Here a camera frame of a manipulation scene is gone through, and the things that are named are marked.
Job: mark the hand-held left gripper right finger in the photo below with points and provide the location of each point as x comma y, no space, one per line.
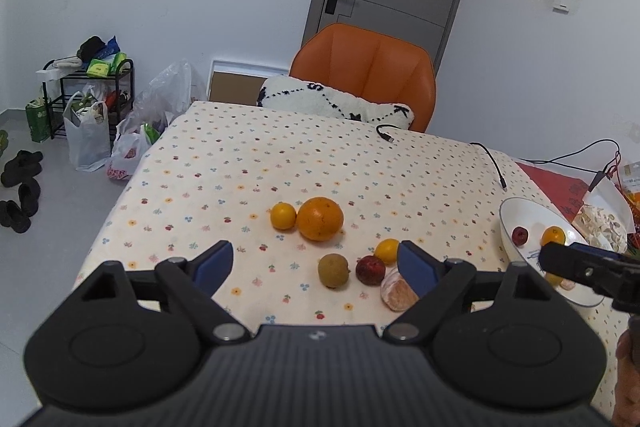
417,269

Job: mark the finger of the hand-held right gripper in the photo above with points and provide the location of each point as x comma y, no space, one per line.
565,262
597,253

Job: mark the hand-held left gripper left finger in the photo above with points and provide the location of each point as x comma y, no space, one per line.
215,264

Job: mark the small yellow fruit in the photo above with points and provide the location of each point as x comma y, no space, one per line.
552,279

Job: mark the peeled pink pomelo piece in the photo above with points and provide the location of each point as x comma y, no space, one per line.
568,285

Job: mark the mandarin orange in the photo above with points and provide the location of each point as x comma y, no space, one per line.
553,237

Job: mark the peeled tangerine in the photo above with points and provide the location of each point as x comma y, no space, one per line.
392,294

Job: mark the small orange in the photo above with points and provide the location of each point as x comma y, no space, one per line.
386,252
283,216

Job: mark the red jujube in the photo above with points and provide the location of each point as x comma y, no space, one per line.
370,270
520,235

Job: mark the white plate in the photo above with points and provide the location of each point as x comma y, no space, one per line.
535,213

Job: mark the small brown kiwi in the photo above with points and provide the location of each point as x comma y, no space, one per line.
333,271

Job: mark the large orange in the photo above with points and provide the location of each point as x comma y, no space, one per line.
320,218

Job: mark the person's right hand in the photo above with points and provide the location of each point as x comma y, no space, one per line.
627,397

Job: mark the bag of nut candy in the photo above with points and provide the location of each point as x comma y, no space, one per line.
602,222

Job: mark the red patterned table mat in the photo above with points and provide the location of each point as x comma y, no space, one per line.
555,187

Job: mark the white gold snack packet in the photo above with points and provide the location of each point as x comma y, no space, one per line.
632,177

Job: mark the floral tablecloth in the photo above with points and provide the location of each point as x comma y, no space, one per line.
225,167

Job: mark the red white plastic bag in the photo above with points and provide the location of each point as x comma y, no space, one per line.
127,154

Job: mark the clear plastic bag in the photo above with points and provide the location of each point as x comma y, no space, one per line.
167,92

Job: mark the white framed board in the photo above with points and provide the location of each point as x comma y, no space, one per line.
240,84

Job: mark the white black-patterned pillow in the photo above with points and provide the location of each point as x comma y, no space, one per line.
310,99

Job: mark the black slipper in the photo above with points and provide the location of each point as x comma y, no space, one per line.
14,216
29,196
20,168

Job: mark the orange chair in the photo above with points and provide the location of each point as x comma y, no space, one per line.
365,62

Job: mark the black shoe rack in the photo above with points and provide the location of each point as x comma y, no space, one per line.
57,107

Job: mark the green packets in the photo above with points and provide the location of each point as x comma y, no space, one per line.
102,68

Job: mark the green box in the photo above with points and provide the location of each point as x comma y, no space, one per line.
37,122

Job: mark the blue packet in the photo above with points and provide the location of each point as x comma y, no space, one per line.
111,47

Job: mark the black cloth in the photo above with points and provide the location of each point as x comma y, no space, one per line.
90,48

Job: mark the white wall control box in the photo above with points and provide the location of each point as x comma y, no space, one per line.
562,1

